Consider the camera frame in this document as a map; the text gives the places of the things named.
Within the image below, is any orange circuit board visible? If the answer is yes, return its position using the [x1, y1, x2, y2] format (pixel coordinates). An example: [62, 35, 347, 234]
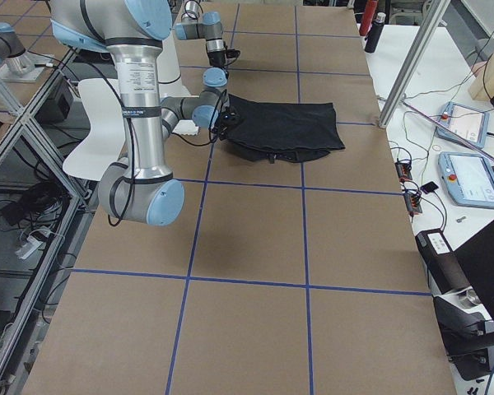
[394, 161, 413, 183]

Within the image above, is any black graphic t-shirt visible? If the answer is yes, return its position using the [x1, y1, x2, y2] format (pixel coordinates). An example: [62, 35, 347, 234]
[224, 95, 345, 163]

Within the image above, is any white power strip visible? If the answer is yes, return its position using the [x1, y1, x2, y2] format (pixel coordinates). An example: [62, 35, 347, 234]
[16, 231, 48, 260]

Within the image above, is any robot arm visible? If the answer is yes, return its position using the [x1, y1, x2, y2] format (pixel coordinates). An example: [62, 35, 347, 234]
[51, 1, 230, 226]
[174, 1, 240, 72]

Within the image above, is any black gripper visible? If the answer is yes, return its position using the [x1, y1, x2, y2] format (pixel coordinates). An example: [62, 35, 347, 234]
[206, 39, 241, 68]
[210, 105, 244, 142]

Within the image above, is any aluminium frame post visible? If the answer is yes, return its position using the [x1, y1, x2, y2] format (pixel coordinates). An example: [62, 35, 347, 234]
[378, 0, 450, 128]

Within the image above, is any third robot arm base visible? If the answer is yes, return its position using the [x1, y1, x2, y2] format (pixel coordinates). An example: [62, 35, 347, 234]
[0, 22, 45, 83]

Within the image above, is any near teach pendant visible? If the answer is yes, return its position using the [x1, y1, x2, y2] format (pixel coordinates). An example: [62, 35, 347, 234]
[437, 152, 494, 209]

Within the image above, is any aluminium side frame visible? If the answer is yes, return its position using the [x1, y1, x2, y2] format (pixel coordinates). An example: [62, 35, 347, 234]
[0, 40, 89, 394]

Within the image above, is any black computer monitor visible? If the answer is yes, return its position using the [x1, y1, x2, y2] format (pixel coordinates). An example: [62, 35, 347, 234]
[454, 220, 494, 320]

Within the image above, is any black water bottle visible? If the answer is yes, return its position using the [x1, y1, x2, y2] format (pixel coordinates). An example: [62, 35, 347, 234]
[364, 12, 386, 53]

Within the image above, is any far teach pendant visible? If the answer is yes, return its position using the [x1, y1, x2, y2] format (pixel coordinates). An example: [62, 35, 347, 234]
[436, 101, 489, 148]

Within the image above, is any red bottle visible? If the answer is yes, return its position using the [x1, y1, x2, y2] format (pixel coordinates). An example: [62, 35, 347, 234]
[359, 0, 379, 37]

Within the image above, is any white plastic chair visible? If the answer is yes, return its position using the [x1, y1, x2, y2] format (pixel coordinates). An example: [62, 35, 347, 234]
[63, 78, 125, 181]

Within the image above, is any teach pendant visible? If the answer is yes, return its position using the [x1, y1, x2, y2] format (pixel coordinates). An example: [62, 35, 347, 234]
[437, 152, 494, 209]
[436, 101, 489, 148]

